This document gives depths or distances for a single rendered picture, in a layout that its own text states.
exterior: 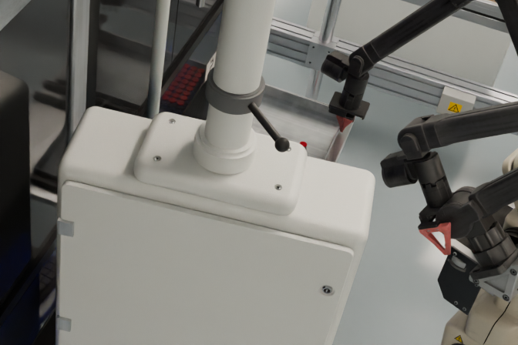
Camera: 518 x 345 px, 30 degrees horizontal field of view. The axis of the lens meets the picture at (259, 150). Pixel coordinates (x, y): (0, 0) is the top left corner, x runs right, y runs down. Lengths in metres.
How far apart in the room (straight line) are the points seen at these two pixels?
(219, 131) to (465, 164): 2.75
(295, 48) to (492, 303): 1.58
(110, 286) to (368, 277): 1.98
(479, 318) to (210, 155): 1.08
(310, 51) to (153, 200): 2.18
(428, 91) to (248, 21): 2.32
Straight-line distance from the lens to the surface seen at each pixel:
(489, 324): 2.36
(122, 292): 1.68
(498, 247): 2.04
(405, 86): 3.61
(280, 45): 3.66
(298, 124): 2.70
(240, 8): 1.31
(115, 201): 1.52
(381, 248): 3.66
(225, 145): 1.46
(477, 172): 4.12
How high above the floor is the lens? 2.61
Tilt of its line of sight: 42 degrees down
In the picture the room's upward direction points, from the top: 12 degrees clockwise
